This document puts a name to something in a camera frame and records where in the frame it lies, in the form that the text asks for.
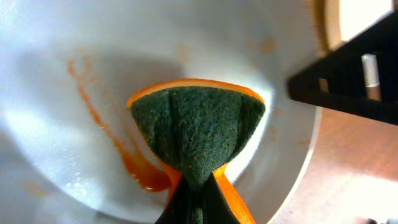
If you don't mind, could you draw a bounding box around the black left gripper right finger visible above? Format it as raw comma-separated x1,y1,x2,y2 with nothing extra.
200,174,239,224

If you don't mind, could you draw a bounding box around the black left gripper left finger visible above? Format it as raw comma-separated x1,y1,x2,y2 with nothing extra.
155,177,193,224

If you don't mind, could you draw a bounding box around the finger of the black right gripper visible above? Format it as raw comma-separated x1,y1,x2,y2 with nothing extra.
287,11,397,125

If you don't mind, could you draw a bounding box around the green orange scrub sponge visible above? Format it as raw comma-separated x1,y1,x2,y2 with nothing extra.
127,78,266,223

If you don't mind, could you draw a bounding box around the white plate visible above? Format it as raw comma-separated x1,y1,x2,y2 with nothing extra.
1,0,320,223

